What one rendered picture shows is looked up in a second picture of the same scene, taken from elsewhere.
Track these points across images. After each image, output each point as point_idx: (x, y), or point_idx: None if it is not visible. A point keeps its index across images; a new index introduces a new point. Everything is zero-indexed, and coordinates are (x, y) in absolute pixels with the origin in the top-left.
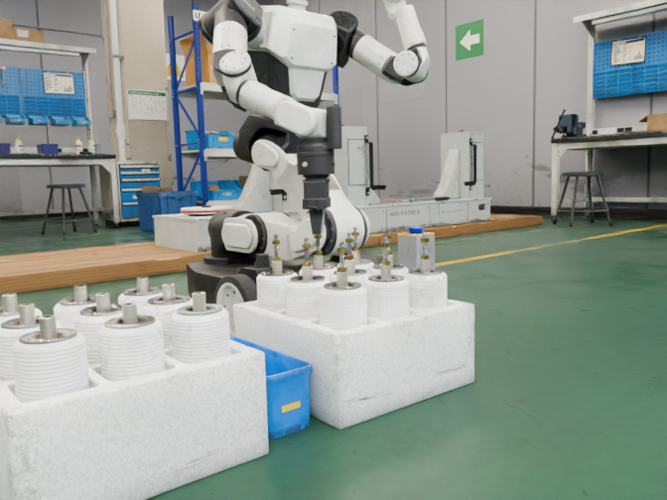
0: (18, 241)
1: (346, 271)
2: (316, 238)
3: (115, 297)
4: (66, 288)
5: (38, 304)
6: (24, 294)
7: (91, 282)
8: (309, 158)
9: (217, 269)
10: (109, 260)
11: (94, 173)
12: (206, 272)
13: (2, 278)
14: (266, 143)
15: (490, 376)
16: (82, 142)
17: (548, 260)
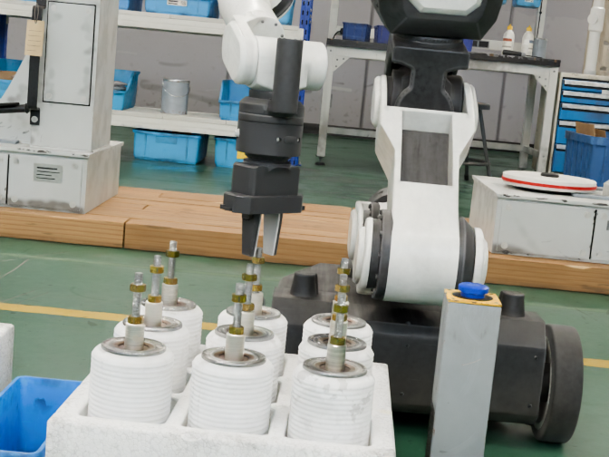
0: (361, 180)
1: (141, 324)
2: (252, 262)
3: (272, 292)
4: (253, 263)
5: (174, 276)
6: (192, 257)
7: (294, 263)
8: (241, 123)
9: (319, 283)
10: (344, 235)
11: (535, 87)
12: (290, 283)
13: (173, 228)
14: (380, 82)
15: None
16: (566, 32)
17: None
